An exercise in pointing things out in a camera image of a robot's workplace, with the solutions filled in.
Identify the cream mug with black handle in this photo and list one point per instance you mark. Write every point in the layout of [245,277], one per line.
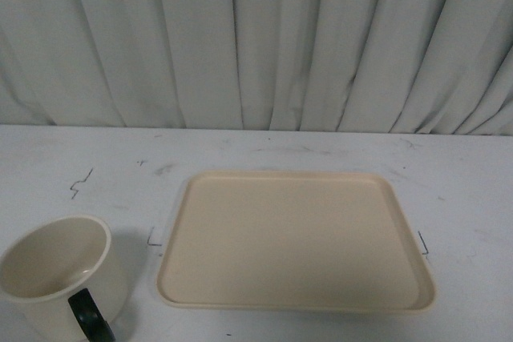
[66,279]

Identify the beige rectangular tray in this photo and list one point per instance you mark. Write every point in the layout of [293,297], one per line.
[293,240]

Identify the white pleated curtain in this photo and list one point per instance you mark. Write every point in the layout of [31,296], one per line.
[380,66]

